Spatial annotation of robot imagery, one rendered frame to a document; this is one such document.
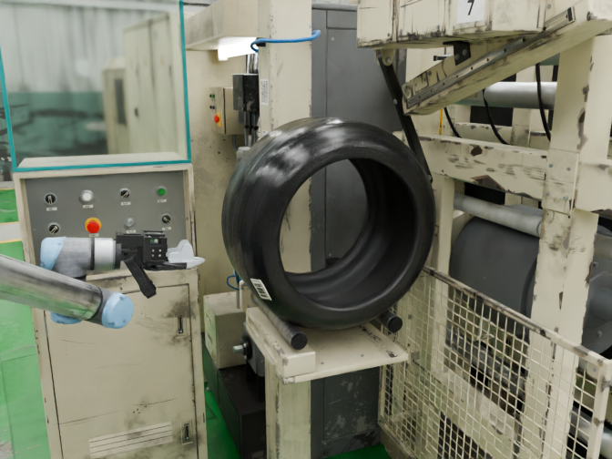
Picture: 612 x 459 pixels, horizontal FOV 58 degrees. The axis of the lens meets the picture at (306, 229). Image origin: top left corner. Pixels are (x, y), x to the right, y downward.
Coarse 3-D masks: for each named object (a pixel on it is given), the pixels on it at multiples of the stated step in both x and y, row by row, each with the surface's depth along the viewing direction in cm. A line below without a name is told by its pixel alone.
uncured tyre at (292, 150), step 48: (288, 144) 132; (336, 144) 132; (384, 144) 137; (240, 192) 136; (288, 192) 130; (384, 192) 170; (432, 192) 148; (240, 240) 134; (384, 240) 172; (432, 240) 151; (288, 288) 136; (336, 288) 170; (384, 288) 148
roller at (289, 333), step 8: (264, 312) 162; (272, 320) 154; (280, 320) 150; (280, 328) 148; (288, 328) 145; (296, 328) 144; (288, 336) 143; (296, 336) 141; (304, 336) 141; (296, 344) 141; (304, 344) 142
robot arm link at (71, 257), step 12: (48, 240) 123; (60, 240) 123; (72, 240) 125; (84, 240) 126; (48, 252) 121; (60, 252) 122; (72, 252) 123; (84, 252) 124; (48, 264) 122; (60, 264) 123; (72, 264) 123; (84, 264) 125; (72, 276) 124
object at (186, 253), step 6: (186, 246) 134; (174, 252) 133; (180, 252) 134; (186, 252) 134; (192, 252) 135; (168, 258) 133; (174, 258) 133; (180, 258) 134; (186, 258) 134; (192, 258) 135; (192, 264) 135; (198, 264) 137
